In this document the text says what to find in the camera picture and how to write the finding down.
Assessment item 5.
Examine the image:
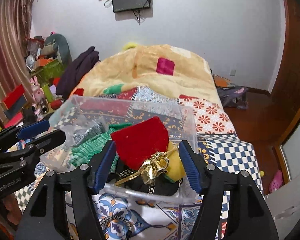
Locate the green knitted cloth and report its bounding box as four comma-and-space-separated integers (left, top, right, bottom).
70, 122, 132, 167

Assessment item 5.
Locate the yellow felt pouch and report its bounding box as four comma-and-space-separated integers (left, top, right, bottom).
164, 141, 186, 183

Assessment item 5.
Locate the black gold-trimmed pouch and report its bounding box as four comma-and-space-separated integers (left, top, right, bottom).
112, 159, 183, 197

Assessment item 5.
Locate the red velvet pouch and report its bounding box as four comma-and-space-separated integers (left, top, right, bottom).
111, 116, 169, 170

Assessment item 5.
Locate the gold ribbon pouch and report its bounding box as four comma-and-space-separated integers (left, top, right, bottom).
114, 152, 168, 186

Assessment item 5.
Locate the clear plastic storage box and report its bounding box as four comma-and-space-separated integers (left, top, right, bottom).
39, 94, 199, 204

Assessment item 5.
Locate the red gift box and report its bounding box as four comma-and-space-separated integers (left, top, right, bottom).
1, 85, 25, 110

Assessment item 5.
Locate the pink slipper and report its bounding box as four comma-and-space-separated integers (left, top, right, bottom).
269, 170, 283, 193

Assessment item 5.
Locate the pink rabbit toy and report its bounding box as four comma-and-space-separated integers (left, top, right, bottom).
30, 76, 45, 105

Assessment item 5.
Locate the green bottle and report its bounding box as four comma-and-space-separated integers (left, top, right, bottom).
42, 83, 55, 103

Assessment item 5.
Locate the patchwork patterned bed sheet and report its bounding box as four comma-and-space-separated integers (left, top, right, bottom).
14, 84, 265, 240

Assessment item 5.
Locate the green storage box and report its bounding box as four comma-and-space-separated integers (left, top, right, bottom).
31, 59, 65, 85

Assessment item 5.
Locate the dark purple garment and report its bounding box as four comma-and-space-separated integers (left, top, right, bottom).
56, 46, 100, 99

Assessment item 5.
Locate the grey plush toy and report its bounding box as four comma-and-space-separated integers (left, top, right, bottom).
40, 34, 71, 66

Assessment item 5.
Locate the striped red gold curtain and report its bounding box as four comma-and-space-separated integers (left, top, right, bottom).
0, 0, 32, 126

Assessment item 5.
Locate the grey purple backpack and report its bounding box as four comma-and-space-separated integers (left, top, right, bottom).
217, 86, 248, 109

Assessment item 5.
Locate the wooden door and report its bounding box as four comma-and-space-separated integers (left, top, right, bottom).
271, 0, 300, 146

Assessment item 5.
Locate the orange notebook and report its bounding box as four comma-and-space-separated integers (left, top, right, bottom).
212, 74, 236, 88

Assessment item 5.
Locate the beige plush blanket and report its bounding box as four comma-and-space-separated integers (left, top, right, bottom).
77, 44, 221, 104

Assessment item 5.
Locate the wall power outlet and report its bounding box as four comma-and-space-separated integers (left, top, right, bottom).
230, 69, 236, 76

